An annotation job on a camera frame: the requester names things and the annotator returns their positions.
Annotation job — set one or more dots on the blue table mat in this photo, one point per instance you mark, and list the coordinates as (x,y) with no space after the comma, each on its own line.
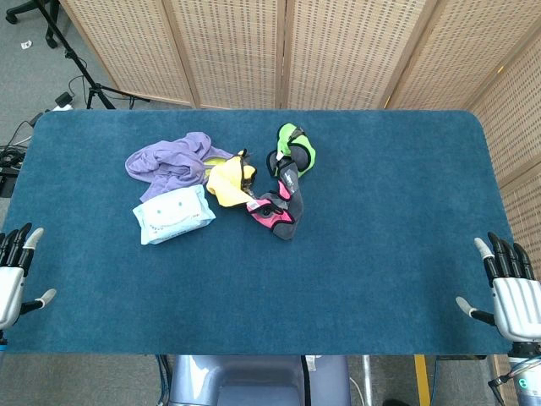
(270,237)

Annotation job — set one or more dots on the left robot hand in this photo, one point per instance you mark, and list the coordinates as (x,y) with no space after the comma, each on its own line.
(9,287)

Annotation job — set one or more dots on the wicker folding screen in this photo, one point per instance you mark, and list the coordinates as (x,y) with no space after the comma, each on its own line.
(338,55)

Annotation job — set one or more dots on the wet wipes pack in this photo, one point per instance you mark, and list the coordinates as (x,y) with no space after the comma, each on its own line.
(173,215)

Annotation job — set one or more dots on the pink and gray glove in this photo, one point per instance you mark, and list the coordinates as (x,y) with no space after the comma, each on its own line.
(277,209)

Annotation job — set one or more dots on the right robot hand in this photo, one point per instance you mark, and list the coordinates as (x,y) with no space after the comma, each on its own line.
(517,302)

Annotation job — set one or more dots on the yellow garment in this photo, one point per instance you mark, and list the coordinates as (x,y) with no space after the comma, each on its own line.
(230,182)

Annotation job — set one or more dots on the black tripod stand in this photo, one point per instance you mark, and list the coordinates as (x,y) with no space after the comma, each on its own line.
(80,63)

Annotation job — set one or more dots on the office chair base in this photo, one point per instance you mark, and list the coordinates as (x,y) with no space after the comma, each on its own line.
(31,19)

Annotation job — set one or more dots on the green and gray glove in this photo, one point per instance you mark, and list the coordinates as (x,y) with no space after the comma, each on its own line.
(293,152)

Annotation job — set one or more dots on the black power adapter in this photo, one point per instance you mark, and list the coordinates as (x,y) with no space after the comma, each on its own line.
(64,100)

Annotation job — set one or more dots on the robot base body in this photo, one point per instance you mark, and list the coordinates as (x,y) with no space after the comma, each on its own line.
(253,380)

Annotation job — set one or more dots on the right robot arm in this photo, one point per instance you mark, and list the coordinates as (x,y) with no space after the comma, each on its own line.
(525,372)

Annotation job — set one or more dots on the purple cloth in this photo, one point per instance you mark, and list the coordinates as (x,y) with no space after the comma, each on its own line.
(169,162)

